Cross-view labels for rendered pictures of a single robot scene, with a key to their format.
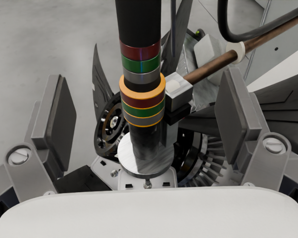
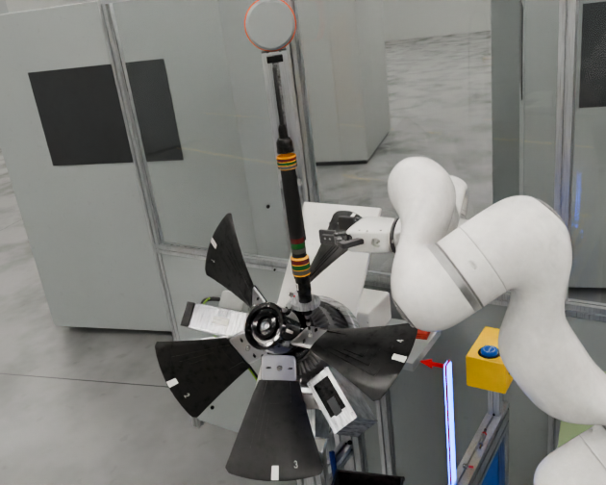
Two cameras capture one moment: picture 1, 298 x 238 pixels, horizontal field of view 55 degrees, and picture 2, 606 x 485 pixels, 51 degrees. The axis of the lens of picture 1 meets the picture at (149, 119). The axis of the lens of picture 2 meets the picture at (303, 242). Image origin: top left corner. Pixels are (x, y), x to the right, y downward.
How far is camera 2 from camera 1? 1.30 m
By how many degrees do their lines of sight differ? 51
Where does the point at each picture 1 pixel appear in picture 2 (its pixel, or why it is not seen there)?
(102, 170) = (270, 373)
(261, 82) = (285, 290)
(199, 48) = (227, 302)
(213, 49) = not seen: hidden behind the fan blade
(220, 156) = (317, 314)
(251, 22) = (115, 351)
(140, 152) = (308, 296)
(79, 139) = not seen: outside the picture
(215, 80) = not seen: hidden behind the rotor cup
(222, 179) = (329, 321)
